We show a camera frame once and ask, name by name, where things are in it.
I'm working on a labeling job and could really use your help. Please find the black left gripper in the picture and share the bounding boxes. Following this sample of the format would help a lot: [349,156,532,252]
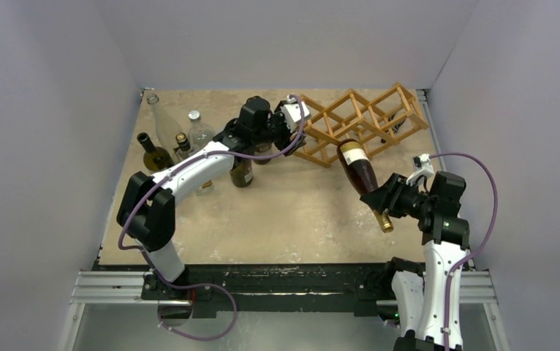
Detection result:
[253,102,306,155]

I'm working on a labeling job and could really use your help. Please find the brown bottle gold neck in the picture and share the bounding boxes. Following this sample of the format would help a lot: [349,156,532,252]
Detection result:
[336,139,396,235]

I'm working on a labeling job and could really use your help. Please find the wooden wine rack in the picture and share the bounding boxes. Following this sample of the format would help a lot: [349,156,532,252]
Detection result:
[294,83,430,167]

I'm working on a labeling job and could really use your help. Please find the clear squat glass bottle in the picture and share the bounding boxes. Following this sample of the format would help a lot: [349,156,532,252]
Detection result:
[188,110,216,149]

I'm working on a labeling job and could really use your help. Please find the clear tall glass bottle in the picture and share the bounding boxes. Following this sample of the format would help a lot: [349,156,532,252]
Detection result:
[146,93,183,159]

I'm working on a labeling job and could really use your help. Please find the green bottle cream label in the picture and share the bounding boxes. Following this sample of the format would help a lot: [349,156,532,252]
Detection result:
[137,132,174,172]

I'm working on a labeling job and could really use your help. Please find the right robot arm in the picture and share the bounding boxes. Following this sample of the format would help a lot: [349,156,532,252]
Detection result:
[361,171,469,350]

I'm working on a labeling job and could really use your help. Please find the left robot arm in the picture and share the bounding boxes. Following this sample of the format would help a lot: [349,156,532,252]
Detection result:
[116,94,311,299]

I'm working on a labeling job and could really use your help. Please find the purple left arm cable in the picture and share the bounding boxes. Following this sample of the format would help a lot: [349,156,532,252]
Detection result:
[117,94,308,292]

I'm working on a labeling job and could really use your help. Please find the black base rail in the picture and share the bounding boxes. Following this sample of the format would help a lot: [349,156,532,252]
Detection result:
[91,263,431,321]

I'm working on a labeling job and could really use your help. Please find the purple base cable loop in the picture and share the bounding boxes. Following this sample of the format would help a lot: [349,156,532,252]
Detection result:
[157,283,238,342]

